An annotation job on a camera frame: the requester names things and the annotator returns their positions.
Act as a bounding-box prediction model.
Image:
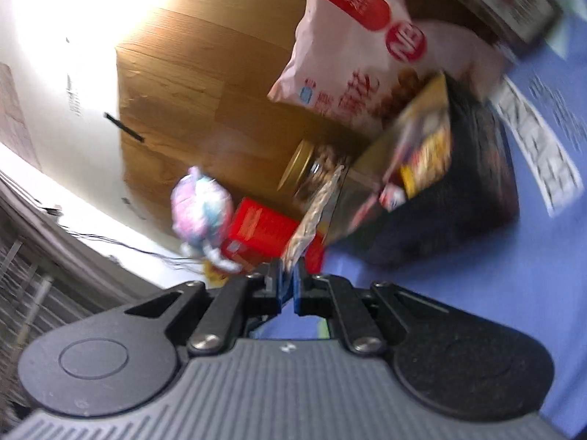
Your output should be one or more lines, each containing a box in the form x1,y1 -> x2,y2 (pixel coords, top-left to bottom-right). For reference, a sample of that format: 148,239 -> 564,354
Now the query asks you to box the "yellow peanut packet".
399,73 -> 452,198

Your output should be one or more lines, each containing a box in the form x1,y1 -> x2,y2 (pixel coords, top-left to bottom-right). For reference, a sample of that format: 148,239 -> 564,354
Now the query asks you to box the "black cable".
59,224 -> 207,271

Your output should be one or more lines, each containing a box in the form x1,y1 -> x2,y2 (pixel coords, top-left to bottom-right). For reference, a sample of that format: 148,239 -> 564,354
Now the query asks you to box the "black cardboard box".
330,73 -> 521,267

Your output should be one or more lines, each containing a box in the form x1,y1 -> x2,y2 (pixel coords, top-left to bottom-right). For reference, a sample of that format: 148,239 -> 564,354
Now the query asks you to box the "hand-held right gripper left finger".
121,260 -> 284,356

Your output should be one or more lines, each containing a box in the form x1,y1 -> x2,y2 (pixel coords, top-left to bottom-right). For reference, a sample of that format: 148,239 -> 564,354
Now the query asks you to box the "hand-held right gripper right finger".
292,266 -> 455,356

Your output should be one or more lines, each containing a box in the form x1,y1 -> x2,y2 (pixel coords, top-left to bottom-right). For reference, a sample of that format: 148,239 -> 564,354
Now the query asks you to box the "pink snack bag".
267,0 -> 505,133

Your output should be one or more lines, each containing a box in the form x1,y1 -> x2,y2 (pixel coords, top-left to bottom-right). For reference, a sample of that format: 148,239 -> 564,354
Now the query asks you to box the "grey slatted fixture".
0,147 -> 166,413

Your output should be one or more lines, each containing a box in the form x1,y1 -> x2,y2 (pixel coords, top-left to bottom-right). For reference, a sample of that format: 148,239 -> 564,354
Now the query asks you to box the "pastel plush toy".
171,167 -> 241,273

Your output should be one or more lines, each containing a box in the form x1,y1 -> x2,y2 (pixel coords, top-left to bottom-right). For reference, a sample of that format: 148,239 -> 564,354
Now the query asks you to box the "blue printed cloth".
248,9 -> 587,440

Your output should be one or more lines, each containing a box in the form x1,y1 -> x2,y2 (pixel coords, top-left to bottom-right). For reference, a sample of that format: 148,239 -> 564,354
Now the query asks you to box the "red box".
227,197 -> 324,271

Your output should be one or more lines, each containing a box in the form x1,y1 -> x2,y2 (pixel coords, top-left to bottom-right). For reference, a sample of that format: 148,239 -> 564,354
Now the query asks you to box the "wooden headboard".
114,0 -> 505,239

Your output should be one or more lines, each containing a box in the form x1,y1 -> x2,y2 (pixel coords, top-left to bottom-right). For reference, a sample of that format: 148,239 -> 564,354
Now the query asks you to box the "small red-white snack packet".
378,183 -> 406,212

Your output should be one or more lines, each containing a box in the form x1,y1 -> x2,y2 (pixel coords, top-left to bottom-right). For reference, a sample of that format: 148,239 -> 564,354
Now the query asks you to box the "yellow plush duck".
202,261 -> 232,285

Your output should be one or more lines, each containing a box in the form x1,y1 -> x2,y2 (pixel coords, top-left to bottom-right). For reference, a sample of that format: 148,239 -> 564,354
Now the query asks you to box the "clear gold-edged snack packet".
280,165 -> 381,272

